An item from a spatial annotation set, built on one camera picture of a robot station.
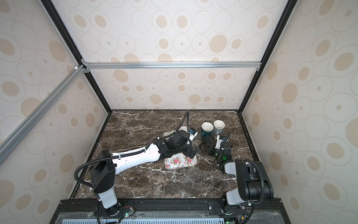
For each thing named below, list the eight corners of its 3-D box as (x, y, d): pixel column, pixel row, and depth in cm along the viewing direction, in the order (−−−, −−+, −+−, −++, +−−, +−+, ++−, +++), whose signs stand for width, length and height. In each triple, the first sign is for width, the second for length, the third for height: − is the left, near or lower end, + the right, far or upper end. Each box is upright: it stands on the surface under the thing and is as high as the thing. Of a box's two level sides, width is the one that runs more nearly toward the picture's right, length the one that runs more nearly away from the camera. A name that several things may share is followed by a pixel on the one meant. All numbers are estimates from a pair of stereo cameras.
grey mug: (210, 138, 105) (213, 130, 97) (212, 127, 111) (215, 119, 103) (220, 140, 103) (224, 132, 96) (222, 129, 110) (225, 121, 102)
